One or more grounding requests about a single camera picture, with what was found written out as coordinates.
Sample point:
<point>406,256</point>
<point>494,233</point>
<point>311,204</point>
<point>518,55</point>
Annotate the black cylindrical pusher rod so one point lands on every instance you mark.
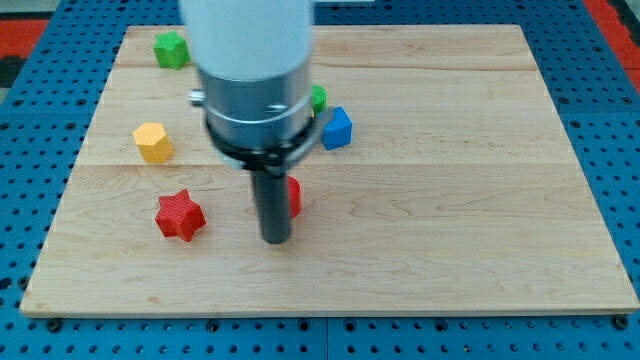
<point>272,204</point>

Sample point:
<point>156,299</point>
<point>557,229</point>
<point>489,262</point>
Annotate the red circle block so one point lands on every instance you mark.
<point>295,196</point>

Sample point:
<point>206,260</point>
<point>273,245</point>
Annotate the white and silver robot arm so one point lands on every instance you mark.
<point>253,61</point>

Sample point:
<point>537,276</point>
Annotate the green circle block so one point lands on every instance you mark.
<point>319,98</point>

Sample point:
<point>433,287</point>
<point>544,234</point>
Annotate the blue cube block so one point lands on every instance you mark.
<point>337,132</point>

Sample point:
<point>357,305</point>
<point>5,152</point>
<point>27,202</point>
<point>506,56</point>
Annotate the red star block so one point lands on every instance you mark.
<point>179,216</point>

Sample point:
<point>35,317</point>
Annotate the yellow hexagon block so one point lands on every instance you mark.
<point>153,142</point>

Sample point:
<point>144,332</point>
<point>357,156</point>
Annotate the green star block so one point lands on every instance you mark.
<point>171,50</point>

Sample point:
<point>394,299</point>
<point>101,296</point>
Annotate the wooden board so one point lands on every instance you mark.
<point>459,195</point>

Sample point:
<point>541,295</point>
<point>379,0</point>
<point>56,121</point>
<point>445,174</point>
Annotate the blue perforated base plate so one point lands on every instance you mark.
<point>49,107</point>

